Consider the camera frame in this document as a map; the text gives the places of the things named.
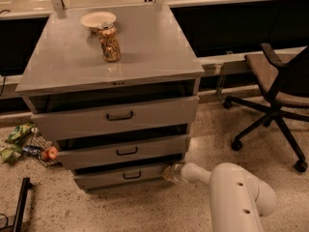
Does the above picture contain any grey bottom drawer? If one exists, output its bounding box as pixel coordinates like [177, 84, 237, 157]
[73, 162, 169, 189]

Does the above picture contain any grey drawer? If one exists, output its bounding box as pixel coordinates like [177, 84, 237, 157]
[32, 96, 199, 140]
[73, 162, 169, 189]
[57, 134, 190, 170]

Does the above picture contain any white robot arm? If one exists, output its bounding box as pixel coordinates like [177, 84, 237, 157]
[163, 162, 277, 232]

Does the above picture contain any grey drawer cabinet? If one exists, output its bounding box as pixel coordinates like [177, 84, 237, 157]
[16, 4, 204, 178]

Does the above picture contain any grey middle drawer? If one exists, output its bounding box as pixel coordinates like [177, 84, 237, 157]
[57, 134, 190, 170]

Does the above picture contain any grey top drawer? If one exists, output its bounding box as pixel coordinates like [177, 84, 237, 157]
[32, 96, 199, 140]

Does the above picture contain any red apple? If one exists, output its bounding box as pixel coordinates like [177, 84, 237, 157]
[42, 146, 58, 161]

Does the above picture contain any black office chair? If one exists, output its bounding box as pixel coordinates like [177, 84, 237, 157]
[223, 43, 309, 172]

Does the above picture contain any orange soda can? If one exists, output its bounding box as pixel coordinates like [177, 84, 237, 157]
[97, 21, 121, 62]

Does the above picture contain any blue can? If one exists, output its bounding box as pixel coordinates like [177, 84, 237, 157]
[22, 145, 42, 156]

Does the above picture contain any black stand leg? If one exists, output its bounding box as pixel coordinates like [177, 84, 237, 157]
[0, 177, 33, 232]

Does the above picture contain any green chip bag upper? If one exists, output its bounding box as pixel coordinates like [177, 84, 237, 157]
[7, 123, 34, 143]

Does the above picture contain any green chip bag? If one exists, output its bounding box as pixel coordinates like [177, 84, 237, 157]
[0, 144, 21, 163]
[7, 123, 34, 143]

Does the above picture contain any green chip bag lower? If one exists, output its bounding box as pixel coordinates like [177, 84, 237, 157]
[0, 144, 21, 163]

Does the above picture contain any white bowl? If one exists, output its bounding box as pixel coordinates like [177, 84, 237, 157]
[80, 12, 116, 32]

